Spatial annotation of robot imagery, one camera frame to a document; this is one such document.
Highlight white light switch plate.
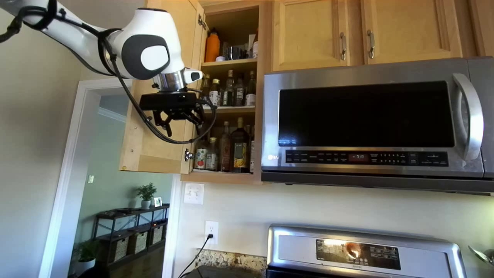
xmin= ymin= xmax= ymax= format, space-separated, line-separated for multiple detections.
xmin=183 ymin=184 xmax=203 ymax=206

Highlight upper cabinet doors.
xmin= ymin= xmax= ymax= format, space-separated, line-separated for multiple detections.
xmin=271 ymin=0 xmax=463 ymax=71

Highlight light wood cabinet door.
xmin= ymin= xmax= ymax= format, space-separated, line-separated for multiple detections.
xmin=119 ymin=0 xmax=208 ymax=176

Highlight stainless steel stove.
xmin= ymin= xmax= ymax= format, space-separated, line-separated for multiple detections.
xmin=264 ymin=224 xmax=466 ymax=278

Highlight black shelf unit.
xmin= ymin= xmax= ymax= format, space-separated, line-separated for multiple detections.
xmin=91 ymin=204 xmax=168 ymax=266

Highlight dark olive oil bottle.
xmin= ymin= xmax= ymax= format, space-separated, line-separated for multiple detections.
xmin=231 ymin=118 xmax=250 ymax=173

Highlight silver cabinet door handle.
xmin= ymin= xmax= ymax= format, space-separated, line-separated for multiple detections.
xmin=183 ymin=148 xmax=193 ymax=161

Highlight orange bottle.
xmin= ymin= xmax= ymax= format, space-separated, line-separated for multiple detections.
xmin=203 ymin=29 xmax=220 ymax=62

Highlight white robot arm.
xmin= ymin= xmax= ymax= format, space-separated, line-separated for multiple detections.
xmin=0 ymin=0 xmax=207 ymax=135

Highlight green potted plant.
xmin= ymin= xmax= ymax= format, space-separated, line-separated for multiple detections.
xmin=136 ymin=184 xmax=156 ymax=209

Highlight stainless steel microwave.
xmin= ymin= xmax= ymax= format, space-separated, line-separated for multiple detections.
xmin=259 ymin=57 xmax=494 ymax=195

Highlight black power cord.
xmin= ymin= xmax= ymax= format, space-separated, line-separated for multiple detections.
xmin=177 ymin=233 xmax=214 ymax=278

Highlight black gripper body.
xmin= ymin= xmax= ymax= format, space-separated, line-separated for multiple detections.
xmin=139 ymin=93 xmax=203 ymax=127

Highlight white wall outlet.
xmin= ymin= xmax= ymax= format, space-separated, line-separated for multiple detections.
xmin=205 ymin=221 xmax=219 ymax=246

